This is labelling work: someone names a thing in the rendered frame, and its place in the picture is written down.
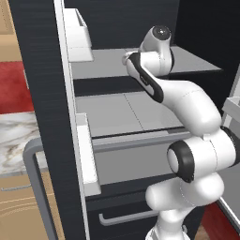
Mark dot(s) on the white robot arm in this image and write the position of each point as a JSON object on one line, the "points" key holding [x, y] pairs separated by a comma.
{"points": [[193, 103]]}

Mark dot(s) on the grey glass fridge shelf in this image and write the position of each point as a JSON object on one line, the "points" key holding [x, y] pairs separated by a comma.
{"points": [[118, 112], [100, 64]]}

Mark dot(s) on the grey fridge crisper drawer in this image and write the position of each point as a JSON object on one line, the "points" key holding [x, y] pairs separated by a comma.
{"points": [[131, 162]]}

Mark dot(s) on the black fridge door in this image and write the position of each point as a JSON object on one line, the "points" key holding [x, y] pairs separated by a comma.
{"points": [[47, 93]]}

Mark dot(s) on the black fridge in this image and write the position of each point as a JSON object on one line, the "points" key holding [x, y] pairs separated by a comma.
{"points": [[200, 28]]}

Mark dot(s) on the fridge door with white lining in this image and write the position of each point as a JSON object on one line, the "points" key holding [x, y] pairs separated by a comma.
{"points": [[231, 187]]}

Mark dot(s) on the long white door bin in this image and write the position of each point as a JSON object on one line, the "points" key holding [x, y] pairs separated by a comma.
{"points": [[86, 156]]}

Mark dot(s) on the black freezer drawer front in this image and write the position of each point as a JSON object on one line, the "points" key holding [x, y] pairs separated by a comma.
{"points": [[125, 203]]}

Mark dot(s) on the small white door bin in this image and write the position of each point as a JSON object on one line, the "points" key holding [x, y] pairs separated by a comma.
{"points": [[76, 37]]}

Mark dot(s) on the tan wooden drawer front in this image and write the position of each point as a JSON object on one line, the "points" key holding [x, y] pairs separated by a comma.
{"points": [[18, 212]]}

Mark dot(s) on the tan wooden wall cupboard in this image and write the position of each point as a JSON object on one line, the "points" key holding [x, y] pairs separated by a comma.
{"points": [[7, 31]]}

